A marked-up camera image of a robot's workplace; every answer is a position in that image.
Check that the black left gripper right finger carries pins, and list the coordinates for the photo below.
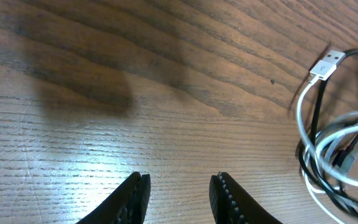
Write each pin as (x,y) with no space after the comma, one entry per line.
(231,204)

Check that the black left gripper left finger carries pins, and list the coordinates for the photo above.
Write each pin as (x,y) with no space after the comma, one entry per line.
(126,205)

